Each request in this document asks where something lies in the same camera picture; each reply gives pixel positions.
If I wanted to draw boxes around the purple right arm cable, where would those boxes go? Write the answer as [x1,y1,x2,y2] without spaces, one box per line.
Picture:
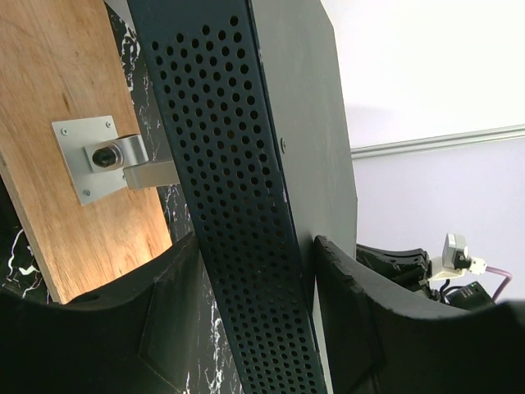
[486,265,514,303]

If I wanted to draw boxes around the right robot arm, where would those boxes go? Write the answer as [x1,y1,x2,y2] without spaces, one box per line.
[356,245,495,311]

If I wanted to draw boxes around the dark grey network switch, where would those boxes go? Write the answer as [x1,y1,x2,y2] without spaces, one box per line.
[129,1,357,393]

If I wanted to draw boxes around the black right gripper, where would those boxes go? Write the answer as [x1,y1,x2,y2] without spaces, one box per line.
[356,244,443,302]

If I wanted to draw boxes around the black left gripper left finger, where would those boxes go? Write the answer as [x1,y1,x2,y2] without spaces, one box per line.
[1,234,201,393]

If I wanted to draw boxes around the wooden board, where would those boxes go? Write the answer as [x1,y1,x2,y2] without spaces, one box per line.
[1,1,171,304]

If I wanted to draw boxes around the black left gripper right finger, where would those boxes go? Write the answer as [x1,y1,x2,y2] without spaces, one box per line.
[313,236,524,393]

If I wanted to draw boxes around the silver metal bracket plate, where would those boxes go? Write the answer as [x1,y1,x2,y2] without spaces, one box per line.
[52,116,180,206]

